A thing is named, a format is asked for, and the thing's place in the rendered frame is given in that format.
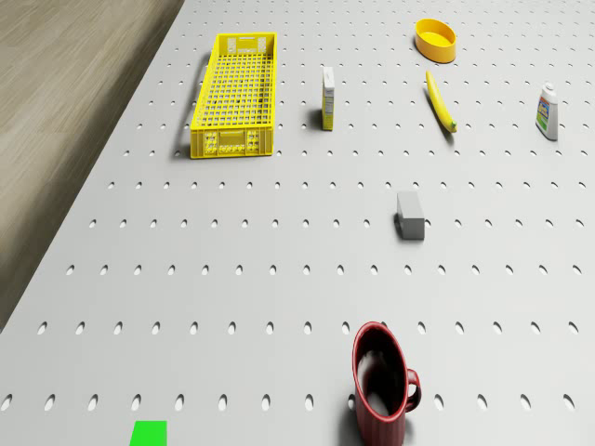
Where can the yellow basket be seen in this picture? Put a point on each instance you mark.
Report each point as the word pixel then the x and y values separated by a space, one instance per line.
pixel 232 141

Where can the grey cube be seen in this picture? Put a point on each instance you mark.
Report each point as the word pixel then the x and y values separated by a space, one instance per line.
pixel 410 222

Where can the yellow white box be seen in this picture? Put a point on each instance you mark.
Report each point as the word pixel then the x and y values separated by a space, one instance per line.
pixel 328 100

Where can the banana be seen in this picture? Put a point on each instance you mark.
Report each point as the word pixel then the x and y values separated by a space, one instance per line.
pixel 440 102

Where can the red mug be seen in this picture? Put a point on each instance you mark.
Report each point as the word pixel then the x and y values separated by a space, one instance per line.
pixel 379 418

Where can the yellow bowl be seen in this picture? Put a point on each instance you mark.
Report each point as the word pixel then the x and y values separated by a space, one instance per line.
pixel 435 45

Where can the green square marker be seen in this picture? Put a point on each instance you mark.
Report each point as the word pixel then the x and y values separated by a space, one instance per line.
pixel 149 434

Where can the small white bottle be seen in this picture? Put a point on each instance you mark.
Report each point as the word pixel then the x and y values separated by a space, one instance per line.
pixel 547 113

